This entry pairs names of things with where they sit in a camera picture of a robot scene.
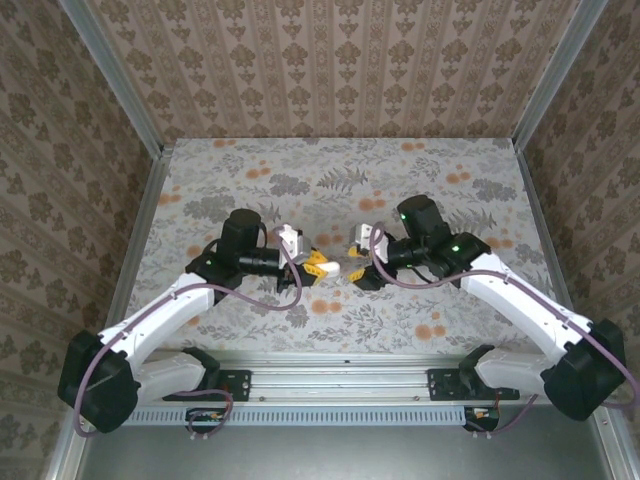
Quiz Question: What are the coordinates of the floral patterned table cover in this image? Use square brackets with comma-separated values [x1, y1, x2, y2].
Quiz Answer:
[127, 137, 571, 357]

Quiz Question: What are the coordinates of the black mounting plate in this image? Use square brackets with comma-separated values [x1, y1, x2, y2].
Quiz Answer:
[427, 368, 521, 402]
[162, 368, 252, 402]

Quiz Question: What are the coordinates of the grey metal sheet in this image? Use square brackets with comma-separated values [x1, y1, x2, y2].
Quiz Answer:
[74, 424, 614, 480]

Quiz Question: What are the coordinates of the aluminium side rail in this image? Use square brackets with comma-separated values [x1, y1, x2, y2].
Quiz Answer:
[513, 144, 640, 480]
[42, 143, 175, 480]

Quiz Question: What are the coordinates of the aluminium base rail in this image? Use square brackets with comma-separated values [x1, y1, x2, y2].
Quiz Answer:
[144, 349, 521, 407]

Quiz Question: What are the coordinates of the grey slotted cable duct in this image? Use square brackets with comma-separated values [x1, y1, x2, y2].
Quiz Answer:
[122, 405, 467, 427]

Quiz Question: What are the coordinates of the short purple cable loop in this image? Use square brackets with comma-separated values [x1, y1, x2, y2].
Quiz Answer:
[169, 388, 235, 442]
[472, 393, 540, 441]

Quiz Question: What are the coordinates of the black controller board with wires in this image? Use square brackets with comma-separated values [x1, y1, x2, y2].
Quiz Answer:
[185, 407, 227, 434]
[462, 404, 502, 434]

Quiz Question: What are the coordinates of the aluminium frame post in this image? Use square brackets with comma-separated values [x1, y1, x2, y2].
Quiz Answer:
[57, 0, 167, 157]
[510, 0, 610, 154]

